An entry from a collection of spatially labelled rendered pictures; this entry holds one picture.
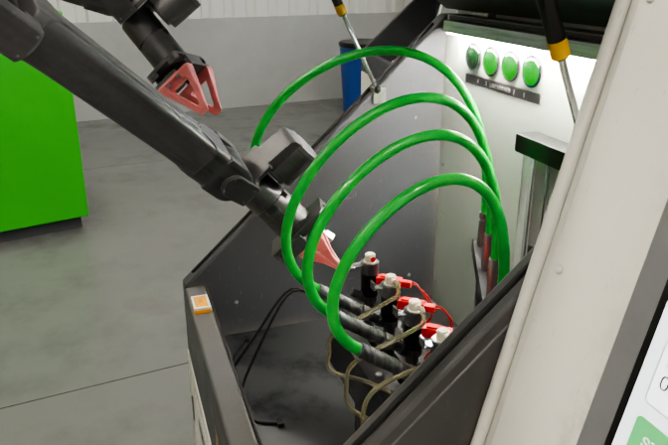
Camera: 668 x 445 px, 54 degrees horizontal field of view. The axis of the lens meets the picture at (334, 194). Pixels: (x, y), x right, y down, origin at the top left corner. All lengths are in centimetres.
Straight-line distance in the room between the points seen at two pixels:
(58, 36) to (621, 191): 55
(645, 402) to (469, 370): 21
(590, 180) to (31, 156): 375
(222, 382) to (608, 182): 64
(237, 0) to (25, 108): 395
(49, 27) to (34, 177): 351
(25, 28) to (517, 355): 57
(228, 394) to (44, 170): 330
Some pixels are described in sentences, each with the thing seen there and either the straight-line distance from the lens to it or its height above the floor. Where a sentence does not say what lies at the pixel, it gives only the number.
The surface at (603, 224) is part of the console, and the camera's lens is 63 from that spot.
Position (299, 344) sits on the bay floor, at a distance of 134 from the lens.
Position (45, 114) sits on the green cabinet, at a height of 73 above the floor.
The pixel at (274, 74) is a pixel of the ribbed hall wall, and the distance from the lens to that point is 781.
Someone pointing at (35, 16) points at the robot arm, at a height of 149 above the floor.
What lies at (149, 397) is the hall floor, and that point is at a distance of 268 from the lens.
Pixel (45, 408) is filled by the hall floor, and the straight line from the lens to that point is 275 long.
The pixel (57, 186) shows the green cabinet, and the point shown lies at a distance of 424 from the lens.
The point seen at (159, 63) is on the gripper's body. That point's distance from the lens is 111.
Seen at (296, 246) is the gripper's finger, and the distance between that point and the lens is 96.
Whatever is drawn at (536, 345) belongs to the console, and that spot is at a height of 119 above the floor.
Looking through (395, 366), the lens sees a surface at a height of 108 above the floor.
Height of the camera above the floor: 154
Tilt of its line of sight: 19 degrees down
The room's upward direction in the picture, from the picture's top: straight up
